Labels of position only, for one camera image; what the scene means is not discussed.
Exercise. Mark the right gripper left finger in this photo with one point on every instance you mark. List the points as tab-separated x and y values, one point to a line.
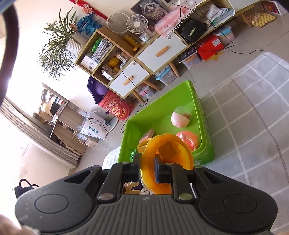
113	179

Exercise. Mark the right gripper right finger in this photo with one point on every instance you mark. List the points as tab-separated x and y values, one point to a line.
179	179

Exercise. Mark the orange toy corn slice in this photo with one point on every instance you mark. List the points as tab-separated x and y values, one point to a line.
171	149

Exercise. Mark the pink toy dentures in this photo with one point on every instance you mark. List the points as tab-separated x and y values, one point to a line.
189	138

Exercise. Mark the white paper shopping bag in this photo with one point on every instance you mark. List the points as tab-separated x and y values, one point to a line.
94	126

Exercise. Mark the pink round face toy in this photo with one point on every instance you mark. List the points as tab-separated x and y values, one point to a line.
181	117

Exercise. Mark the green plastic bin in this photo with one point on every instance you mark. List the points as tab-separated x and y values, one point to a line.
157	116

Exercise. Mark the red snack bucket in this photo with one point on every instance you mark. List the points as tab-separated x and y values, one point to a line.
120	108

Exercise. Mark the wooden desk shelf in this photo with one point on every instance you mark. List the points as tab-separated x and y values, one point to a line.
63	120

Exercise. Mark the grey checked cloth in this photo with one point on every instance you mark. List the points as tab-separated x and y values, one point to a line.
247	116

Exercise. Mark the clear storage box blue lid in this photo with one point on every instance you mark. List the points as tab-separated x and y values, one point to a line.
166	75

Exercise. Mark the wooden white drawer cabinet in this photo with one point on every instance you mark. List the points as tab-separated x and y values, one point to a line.
121	62

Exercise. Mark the potted green plant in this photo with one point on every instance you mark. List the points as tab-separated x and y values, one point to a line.
54	58

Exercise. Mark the red cardboard box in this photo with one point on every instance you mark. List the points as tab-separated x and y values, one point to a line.
209	46

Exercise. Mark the black handbag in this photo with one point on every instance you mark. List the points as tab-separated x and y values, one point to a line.
191	30

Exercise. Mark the white desk fan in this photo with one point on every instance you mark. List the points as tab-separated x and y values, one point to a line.
137	24

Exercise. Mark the white fan guard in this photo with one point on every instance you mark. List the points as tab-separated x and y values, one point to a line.
117	22

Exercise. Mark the pink tasselled cloth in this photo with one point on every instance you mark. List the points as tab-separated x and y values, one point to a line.
166	25

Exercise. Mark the blue stitch plush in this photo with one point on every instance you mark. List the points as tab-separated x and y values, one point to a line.
87	24

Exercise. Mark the framed cat picture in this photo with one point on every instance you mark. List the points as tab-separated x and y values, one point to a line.
154	11

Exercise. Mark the yellow egg tray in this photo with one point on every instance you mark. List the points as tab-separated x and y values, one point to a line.
260	19

